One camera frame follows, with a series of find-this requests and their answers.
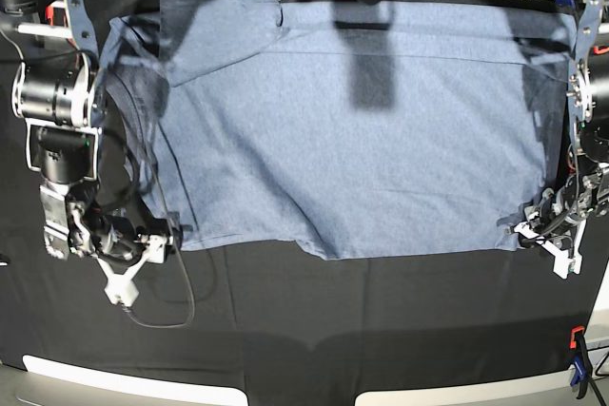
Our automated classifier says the black camera cable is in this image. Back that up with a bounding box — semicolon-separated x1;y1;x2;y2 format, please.
121;148;197;330

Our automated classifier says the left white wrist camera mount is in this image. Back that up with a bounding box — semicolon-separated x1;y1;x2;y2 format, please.
506;206;587;280

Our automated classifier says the red blue clamp front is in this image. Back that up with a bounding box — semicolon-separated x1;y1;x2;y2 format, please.
569;326;590;400

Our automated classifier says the black table cloth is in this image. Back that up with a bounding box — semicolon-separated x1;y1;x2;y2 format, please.
0;0;609;406

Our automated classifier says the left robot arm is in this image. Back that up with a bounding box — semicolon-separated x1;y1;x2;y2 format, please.
514;0;608;244

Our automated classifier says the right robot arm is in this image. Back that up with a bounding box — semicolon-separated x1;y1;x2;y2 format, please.
1;0;176;268

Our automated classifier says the light blue t-shirt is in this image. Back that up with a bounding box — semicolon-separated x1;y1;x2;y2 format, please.
102;0;576;261

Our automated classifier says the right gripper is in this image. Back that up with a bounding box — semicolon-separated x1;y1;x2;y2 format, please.
67;202;183;266

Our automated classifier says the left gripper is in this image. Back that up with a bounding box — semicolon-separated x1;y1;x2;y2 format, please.
522;172;608;244

